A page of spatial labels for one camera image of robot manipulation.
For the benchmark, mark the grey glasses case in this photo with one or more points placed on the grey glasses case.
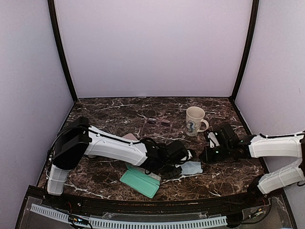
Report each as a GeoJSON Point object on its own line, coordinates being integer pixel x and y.
{"type": "Point", "coordinates": [146, 184]}

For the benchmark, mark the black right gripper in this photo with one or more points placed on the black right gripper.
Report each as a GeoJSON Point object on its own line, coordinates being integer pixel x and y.
{"type": "Point", "coordinates": [208, 158]}

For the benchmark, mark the black corner post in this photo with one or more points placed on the black corner post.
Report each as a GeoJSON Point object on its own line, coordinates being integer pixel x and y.
{"type": "Point", "coordinates": [60, 49]}
{"type": "Point", "coordinates": [246, 52]}

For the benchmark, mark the white slotted cable duct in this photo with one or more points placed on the white slotted cable duct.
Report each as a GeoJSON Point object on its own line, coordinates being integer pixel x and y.
{"type": "Point", "coordinates": [116, 221]}

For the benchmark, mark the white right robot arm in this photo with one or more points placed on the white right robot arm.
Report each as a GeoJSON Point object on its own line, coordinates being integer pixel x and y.
{"type": "Point", "coordinates": [289, 145]}

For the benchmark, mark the light blue cloth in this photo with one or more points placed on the light blue cloth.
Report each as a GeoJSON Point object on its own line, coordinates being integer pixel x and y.
{"type": "Point", "coordinates": [191, 168]}

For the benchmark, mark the cream ceramic mug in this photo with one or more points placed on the cream ceramic mug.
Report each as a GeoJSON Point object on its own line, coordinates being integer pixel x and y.
{"type": "Point", "coordinates": [195, 121]}

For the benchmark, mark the clear frame dark-lens sunglasses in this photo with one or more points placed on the clear frame dark-lens sunglasses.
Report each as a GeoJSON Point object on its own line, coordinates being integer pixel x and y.
{"type": "Point", "coordinates": [156, 128]}

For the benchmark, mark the black right corner post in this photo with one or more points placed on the black right corner post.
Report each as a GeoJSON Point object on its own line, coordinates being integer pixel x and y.
{"type": "Point", "coordinates": [246, 52]}

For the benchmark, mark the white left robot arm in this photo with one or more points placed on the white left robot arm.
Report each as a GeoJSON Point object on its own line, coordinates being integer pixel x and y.
{"type": "Point", "coordinates": [80, 139]}

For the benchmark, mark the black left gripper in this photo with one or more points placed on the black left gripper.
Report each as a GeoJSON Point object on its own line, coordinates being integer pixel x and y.
{"type": "Point", "coordinates": [171, 175]}

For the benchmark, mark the black front rail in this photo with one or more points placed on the black front rail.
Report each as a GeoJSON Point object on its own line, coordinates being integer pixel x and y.
{"type": "Point", "coordinates": [98, 206]}

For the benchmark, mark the black left corner post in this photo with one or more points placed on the black left corner post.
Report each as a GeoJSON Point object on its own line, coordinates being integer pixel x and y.
{"type": "Point", "coordinates": [60, 49]}

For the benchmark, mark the pink glasses case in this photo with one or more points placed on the pink glasses case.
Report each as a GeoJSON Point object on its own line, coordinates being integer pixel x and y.
{"type": "Point", "coordinates": [130, 136]}

